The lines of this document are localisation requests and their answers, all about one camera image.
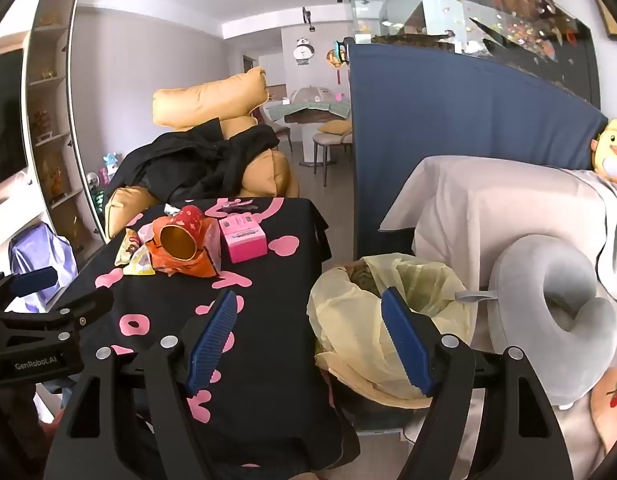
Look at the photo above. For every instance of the white display shelf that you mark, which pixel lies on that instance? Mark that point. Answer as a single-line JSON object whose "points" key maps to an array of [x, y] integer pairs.
{"points": [[49, 122]]}

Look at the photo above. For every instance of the purple plastic bag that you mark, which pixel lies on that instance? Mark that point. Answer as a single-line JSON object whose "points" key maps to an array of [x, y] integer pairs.
{"points": [[36, 248]]}

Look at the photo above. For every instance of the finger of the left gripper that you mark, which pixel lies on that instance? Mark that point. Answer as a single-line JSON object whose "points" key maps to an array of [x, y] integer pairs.
{"points": [[21, 285]]}

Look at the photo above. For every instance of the beige dining chair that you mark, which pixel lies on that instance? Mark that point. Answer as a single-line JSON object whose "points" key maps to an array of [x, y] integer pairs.
{"points": [[338, 132]]}

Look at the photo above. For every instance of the grey neck pillow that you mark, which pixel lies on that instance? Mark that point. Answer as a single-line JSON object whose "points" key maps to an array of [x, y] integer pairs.
{"points": [[542, 298]]}

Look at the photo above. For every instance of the red chinese knot ornament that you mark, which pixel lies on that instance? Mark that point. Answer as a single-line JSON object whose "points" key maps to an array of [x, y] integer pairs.
{"points": [[334, 59]]}

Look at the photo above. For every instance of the black jacket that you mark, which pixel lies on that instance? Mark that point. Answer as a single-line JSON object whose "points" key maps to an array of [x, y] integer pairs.
{"points": [[198, 163]]}

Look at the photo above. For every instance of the framed wall picture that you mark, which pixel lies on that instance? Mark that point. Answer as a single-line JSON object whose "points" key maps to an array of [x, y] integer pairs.
{"points": [[609, 22]]}

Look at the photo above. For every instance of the white cloth covered armchair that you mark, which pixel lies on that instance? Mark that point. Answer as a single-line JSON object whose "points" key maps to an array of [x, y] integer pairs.
{"points": [[465, 211]]}

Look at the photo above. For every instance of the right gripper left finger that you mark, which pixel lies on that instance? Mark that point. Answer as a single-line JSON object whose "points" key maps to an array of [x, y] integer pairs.
{"points": [[128, 417]]}

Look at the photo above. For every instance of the orange beanbag sofa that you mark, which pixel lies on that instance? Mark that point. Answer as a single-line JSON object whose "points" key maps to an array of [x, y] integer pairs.
{"points": [[233, 101]]}

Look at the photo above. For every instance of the glass fish tank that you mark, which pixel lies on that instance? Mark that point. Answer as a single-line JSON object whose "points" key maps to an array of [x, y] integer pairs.
{"points": [[533, 36]]}

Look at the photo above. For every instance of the black pink printed tablecloth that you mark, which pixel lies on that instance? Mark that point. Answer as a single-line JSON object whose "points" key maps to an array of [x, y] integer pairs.
{"points": [[267, 412]]}

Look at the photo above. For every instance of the yellow snack packet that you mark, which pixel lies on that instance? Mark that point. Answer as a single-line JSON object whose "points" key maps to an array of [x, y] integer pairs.
{"points": [[133, 256]]}

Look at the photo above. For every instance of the orange snack wrapper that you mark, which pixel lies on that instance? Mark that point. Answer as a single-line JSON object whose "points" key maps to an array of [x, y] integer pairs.
{"points": [[201, 266]]}

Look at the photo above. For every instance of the round strawberry cushion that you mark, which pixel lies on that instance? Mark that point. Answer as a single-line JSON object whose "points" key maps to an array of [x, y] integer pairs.
{"points": [[603, 403]]}

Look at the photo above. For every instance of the yellow duck plush toy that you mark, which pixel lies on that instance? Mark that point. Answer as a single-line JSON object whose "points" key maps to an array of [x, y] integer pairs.
{"points": [[604, 152]]}

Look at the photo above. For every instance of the panda wall clock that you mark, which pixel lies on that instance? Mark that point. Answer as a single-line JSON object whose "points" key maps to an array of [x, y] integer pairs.
{"points": [[303, 51]]}

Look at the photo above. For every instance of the dining table with cloth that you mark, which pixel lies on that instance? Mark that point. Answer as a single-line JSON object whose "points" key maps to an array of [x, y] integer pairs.
{"points": [[304, 112]]}

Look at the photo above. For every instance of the red paper cup wrapper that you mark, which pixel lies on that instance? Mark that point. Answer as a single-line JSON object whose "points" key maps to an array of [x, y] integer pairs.
{"points": [[181, 235]]}

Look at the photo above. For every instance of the pink toy box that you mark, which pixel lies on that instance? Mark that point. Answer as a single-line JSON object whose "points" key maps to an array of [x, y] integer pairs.
{"points": [[244, 238]]}

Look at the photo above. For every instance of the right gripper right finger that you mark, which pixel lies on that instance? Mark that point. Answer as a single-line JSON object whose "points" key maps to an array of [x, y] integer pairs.
{"points": [[519, 435]]}

